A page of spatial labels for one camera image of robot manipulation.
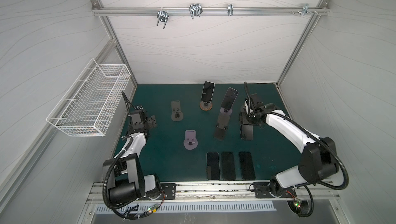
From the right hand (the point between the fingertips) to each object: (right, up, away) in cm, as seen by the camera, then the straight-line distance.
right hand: (247, 116), depth 87 cm
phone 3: (-12, -27, -4) cm, 29 cm away
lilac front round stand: (-33, -15, -1) cm, 36 cm away
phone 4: (-1, -27, -4) cm, 28 cm away
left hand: (-60, -1, +2) cm, 60 cm away
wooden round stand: (-24, +4, +20) cm, 31 cm away
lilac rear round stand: (-13, +2, +17) cm, 21 cm away
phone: (-20, -26, -6) cm, 34 cm away
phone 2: (-9, +10, +8) cm, 16 cm away
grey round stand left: (-44, -1, +16) cm, 47 cm away
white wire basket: (-78, +8, -18) cm, 81 cm away
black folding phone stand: (-15, -8, +3) cm, 17 cm away
